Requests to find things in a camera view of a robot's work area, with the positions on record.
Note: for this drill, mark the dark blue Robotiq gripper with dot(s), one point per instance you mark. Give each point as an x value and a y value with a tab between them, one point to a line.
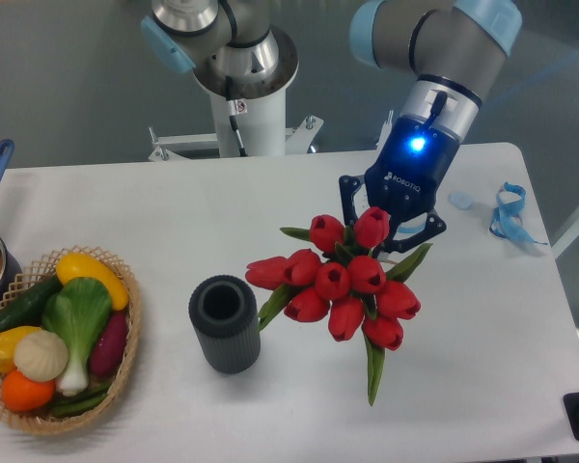
403	181

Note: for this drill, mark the red tulip bouquet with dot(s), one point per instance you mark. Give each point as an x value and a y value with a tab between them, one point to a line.
341	280

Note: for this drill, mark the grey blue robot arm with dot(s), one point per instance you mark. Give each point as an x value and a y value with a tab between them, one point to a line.
455	49

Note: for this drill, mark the dark grey ribbed vase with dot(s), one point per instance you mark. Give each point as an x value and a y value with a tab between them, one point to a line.
223	312

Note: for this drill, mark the small pale blue cap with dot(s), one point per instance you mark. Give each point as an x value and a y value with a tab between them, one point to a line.
461	200

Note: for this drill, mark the blue ribbon knot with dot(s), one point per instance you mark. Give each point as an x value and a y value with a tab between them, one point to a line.
506	221

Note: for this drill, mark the purple sweet potato toy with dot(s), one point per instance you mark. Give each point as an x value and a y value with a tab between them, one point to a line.
109	349

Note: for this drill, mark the green bok choy toy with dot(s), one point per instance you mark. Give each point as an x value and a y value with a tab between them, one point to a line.
77	315

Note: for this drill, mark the green cucumber toy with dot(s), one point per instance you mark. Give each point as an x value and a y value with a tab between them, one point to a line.
27	308

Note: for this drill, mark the green bean pods toy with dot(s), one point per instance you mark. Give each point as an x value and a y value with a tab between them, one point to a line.
81	403

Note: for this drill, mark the cream steamed bun toy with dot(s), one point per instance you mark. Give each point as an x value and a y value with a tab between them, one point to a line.
41	356

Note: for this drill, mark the woven wicker basket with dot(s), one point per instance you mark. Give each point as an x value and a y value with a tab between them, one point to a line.
39	421

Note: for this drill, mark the orange fruit toy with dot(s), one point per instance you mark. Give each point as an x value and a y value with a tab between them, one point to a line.
21	394

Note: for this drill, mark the yellow bell pepper toy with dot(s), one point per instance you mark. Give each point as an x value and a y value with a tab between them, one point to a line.
0	347

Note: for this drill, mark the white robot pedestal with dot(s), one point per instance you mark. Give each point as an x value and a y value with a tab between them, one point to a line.
247	92

